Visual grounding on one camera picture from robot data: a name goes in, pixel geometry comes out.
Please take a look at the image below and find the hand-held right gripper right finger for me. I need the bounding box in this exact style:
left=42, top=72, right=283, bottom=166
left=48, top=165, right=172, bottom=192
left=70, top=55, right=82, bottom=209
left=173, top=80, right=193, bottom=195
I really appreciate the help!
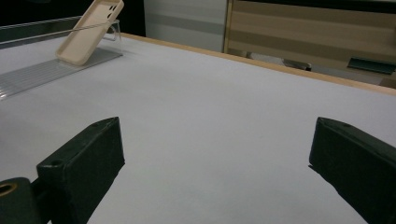
left=308, top=116, right=396, bottom=224

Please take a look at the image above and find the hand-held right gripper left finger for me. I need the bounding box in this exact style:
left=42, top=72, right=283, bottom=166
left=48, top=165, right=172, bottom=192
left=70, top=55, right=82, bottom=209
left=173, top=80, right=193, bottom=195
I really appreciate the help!
left=35, top=116, right=126, bottom=224

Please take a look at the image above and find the clear plastic container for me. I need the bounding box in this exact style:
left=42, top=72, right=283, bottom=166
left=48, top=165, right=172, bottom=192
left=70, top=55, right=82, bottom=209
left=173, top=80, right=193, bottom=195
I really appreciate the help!
left=0, top=16, right=123, bottom=102

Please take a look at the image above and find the beige patterned phone case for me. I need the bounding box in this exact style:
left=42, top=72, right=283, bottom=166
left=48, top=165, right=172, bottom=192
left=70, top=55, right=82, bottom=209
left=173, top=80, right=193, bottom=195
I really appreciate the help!
left=55, top=0, right=125, bottom=67

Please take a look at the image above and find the dark grey desk label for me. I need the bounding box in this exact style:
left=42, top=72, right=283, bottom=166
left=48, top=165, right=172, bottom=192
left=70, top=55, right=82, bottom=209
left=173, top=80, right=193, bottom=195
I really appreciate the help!
left=346, top=56, right=396, bottom=76

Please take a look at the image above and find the black object under desk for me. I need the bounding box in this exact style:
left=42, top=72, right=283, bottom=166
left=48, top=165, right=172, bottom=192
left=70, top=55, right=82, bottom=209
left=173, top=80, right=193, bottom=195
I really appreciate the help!
left=281, top=58, right=313, bottom=72

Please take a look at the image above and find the black curtain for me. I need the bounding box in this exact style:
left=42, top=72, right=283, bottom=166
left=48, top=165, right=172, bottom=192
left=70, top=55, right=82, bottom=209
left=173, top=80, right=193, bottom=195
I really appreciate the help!
left=0, top=0, right=147, bottom=37

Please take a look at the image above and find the white cabinet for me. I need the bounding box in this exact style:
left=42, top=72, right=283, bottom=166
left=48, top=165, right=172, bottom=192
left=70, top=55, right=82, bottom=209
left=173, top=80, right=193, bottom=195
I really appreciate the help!
left=143, top=0, right=229, bottom=53

